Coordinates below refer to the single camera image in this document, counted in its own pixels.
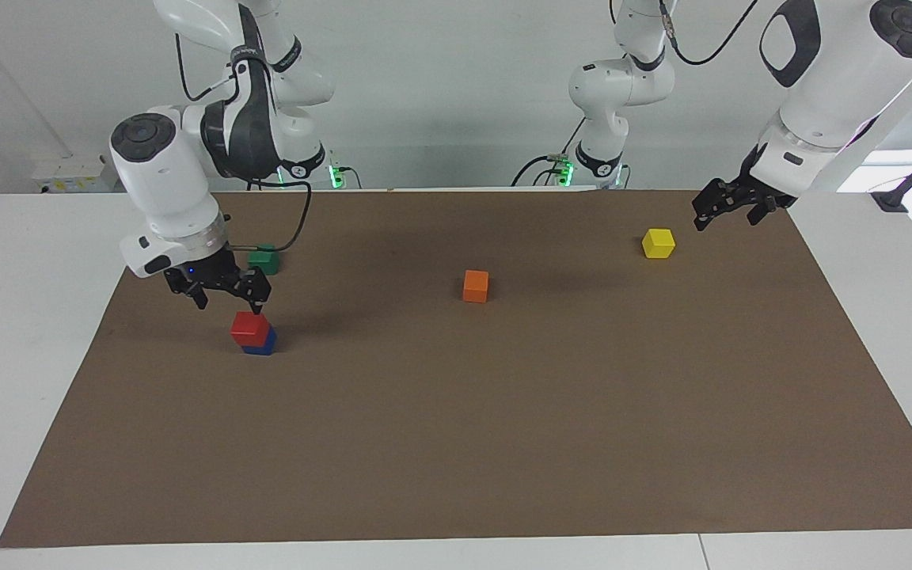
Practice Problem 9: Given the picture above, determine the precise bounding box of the red wooden block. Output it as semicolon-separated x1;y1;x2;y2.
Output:
231;311;271;348

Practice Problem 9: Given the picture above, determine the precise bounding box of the blue wooden block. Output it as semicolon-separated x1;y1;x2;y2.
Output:
241;326;278;356

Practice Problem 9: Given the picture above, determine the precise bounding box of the yellow wooden block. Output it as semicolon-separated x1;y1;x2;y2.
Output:
642;228;676;260

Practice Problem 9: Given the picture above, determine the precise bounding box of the brown table mat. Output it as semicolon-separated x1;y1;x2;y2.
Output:
0;188;912;549

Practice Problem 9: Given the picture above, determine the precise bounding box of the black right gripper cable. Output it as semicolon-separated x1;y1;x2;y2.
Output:
175;32;314;253

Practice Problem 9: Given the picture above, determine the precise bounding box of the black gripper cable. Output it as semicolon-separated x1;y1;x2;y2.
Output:
658;0;762;67
175;32;314;253

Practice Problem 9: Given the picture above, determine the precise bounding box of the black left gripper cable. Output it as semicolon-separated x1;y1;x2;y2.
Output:
658;0;762;67

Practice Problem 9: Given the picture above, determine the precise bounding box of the white wall socket box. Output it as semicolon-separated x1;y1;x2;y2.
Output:
32;154;120;195

